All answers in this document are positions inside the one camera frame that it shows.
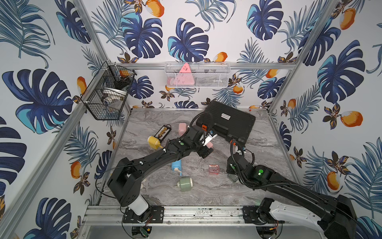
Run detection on green transparent tray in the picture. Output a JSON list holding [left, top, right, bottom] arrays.
[[227, 174, 239, 183]]

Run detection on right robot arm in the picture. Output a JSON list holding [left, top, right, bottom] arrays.
[[227, 140, 357, 239]]

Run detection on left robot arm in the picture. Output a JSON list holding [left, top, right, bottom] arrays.
[[107, 125, 217, 216]]

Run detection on blue pencil sharpener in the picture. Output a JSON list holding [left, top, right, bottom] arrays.
[[171, 160, 183, 176]]

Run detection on yellow pencil sharpener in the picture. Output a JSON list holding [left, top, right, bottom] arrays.
[[147, 136, 163, 149]]

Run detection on green pencil sharpener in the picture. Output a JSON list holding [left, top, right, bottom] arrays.
[[176, 177, 194, 192]]

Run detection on black plastic tool case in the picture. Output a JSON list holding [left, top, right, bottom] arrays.
[[196, 101, 256, 146]]

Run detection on black yellow small box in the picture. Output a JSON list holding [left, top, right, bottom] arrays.
[[154, 124, 172, 142]]

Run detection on pink triangular object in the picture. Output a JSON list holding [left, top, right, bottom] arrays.
[[174, 63, 195, 87]]

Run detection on white wire mesh basket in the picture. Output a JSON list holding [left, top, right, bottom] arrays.
[[164, 62, 231, 88]]

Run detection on black wire basket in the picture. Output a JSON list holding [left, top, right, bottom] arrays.
[[81, 61, 137, 120]]

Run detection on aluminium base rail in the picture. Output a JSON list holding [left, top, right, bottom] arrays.
[[82, 205, 326, 227]]

